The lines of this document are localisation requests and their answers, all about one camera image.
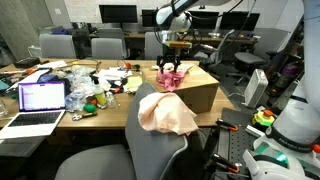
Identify orange handled black clamp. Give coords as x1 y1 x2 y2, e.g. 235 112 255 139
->
215 118 240 132
210 153 243 174

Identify clear drinking glass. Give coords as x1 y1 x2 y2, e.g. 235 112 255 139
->
0 99 9 118

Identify black computer monitor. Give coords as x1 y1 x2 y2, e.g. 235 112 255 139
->
141 9 158 28
188 10 220 30
219 12 261 32
98 4 139 24

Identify white wall whiteboard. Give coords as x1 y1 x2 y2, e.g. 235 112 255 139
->
63 0 168 24

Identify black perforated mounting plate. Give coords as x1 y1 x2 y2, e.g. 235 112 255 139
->
213 108 268 180

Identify white space heater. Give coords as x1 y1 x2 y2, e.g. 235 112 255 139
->
244 68 269 109

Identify peach shirt with orange print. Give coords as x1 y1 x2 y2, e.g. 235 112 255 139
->
137 92 199 136

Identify clear plastic bags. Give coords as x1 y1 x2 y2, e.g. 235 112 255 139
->
64 71 96 112

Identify grey mesh desk chair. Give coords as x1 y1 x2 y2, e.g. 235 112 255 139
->
193 29 236 67

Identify yellow handled pliers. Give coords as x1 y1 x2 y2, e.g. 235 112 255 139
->
71 111 98 122

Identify pink shirt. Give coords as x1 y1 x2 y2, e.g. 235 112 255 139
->
156 68 188 93

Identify purple bottle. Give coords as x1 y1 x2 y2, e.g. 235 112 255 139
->
281 63 298 77

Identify large white paper sheet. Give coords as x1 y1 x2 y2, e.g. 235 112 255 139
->
8 68 51 91

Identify pale yellow cloth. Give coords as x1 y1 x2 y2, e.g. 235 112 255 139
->
123 75 144 94

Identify grey conference chair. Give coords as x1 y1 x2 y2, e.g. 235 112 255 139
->
38 33 77 60
96 27 128 58
90 37 124 61
144 31 165 61

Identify dark blue pouch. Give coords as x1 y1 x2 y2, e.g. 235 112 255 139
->
37 73 60 84

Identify olive yellow wrist camera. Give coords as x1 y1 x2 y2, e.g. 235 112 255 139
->
165 40 193 50

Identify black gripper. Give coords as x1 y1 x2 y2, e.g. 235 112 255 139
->
156 47 183 74

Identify dark metal shelf rack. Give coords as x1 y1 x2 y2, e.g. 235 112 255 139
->
266 13 306 113

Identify silver laptop with lit screen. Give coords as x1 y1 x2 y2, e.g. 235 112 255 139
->
0 80 67 140

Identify yellow spray bottle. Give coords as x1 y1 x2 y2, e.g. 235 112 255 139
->
93 77 108 108

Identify long wooden desk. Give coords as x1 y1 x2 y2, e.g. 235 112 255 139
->
88 31 259 46

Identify pile of white papers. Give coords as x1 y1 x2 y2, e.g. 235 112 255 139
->
98 67 131 83

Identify large cardboard box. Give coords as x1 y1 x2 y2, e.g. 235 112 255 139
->
141 64 220 114

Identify green ball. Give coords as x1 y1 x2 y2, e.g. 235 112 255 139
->
83 103 98 114

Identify white shirt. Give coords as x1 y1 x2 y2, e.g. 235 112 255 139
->
150 62 194 74

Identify large grey office chair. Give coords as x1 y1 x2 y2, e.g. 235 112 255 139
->
54 82 189 180

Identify black flat electronic device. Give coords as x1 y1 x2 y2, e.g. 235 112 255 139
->
13 57 42 70

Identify white wire basket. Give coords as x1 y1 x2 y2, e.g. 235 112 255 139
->
27 45 43 58

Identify grey rolling desk chair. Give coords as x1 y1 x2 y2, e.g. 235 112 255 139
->
228 28 284 86

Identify clear glass jar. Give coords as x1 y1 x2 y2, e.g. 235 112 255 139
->
105 91 118 109

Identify yellow emergency stop button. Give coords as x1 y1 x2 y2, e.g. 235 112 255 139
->
251 109 276 128

